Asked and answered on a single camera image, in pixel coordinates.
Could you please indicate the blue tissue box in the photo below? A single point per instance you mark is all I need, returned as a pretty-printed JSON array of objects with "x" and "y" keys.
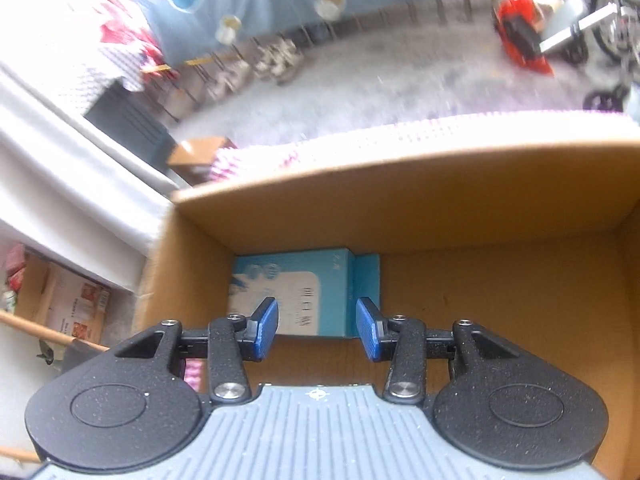
[{"x": 316, "y": 290}]

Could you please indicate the red plastic bag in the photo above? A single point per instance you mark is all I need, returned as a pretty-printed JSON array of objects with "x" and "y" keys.
[{"x": 517, "y": 23}]

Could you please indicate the printed cardboard carton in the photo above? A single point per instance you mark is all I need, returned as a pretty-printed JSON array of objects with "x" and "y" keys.
[{"x": 60, "y": 299}]

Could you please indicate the small wooden stool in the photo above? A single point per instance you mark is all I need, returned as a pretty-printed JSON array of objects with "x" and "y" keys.
[{"x": 192, "y": 159}]

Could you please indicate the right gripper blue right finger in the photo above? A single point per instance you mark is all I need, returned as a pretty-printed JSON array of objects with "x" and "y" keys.
[{"x": 378, "y": 335}]

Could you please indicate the brown cardboard box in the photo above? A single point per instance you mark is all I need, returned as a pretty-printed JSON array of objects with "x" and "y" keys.
[{"x": 538, "y": 244}]

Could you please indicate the pink checkered tablecloth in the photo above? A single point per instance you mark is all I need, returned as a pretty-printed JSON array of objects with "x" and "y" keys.
[{"x": 225, "y": 162}]

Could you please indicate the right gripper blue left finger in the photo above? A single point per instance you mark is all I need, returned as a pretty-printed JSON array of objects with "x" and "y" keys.
[{"x": 256, "y": 336}]

